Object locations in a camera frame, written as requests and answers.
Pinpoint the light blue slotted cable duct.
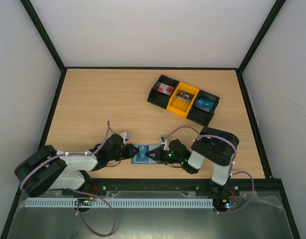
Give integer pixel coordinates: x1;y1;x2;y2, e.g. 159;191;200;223
24;198;213;209

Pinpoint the black bin right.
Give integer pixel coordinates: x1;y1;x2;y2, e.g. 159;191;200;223
186;90;220;126

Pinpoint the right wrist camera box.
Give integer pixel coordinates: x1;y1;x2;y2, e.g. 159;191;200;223
160;136;169;150

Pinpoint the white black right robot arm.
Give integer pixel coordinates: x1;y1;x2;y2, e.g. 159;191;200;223
145;126;239;195

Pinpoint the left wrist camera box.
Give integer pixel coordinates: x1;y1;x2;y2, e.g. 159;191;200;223
120;131;131;144

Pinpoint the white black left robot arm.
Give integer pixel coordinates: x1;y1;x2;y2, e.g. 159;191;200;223
14;132;139;198

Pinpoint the blue VIP card stack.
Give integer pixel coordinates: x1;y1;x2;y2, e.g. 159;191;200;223
195;98;214;112

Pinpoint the teal leather card holder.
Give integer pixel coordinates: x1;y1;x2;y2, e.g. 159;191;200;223
131;144;160;165

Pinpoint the black frame post right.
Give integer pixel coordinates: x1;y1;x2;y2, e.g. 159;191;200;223
238;0;287;73

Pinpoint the black bin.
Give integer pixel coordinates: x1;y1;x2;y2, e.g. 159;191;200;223
147;75;180;109
186;90;220;126

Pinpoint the red white card stack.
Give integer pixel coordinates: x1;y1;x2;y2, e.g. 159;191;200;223
156;82;174;96

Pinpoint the yellow middle bin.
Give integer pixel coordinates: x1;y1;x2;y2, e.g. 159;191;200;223
166;82;199;118

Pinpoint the black VIP card stack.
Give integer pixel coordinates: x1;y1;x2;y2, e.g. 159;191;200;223
176;90;194;104

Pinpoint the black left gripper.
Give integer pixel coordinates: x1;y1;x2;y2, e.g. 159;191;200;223
108;143;139;161

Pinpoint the black bin left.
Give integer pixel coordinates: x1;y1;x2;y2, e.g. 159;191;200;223
147;75;180;109

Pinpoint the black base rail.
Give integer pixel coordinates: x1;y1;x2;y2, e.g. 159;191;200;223
62;179;233;199

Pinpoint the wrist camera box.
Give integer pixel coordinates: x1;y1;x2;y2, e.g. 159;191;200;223
160;136;169;150
120;131;131;144

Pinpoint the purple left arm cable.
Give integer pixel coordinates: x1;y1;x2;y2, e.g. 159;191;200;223
19;121;116;237

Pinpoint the black frame post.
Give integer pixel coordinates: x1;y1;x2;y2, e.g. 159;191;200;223
19;0;66;73
238;0;287;73

